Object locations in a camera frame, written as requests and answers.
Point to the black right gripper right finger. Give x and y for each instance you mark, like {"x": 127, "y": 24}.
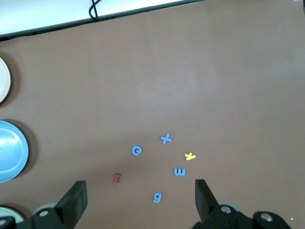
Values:
{"x": 207, "y": 205}

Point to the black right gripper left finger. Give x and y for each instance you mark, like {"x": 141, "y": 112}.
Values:
{"x": 71, "y": 202}

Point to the blue foam letter g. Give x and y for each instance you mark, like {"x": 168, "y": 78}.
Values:
{"x": 160, "y": 196}

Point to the blue foam letter m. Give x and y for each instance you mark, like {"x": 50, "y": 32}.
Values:
{"x": 179, "y": 174}

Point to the red foam letter I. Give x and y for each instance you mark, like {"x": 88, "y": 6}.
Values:
{"x": 116, "y": 179}

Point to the yellow foam letter k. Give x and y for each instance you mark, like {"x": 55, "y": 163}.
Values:
{"x": 190, "y": 157}

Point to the light green plate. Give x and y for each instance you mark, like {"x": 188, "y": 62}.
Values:
{"x": 7, "y": 213}

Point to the blue plate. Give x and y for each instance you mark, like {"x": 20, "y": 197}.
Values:
{"x": 12, "y": 152}

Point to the blue foam letter x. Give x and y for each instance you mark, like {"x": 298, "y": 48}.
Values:
{"x": 166, "y": 138}

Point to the blue foam letter e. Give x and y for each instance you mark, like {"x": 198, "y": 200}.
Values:
{"x": 133, "y": 150}

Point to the beige plate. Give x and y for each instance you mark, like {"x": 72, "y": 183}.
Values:
{"x": 3, "y": 78}

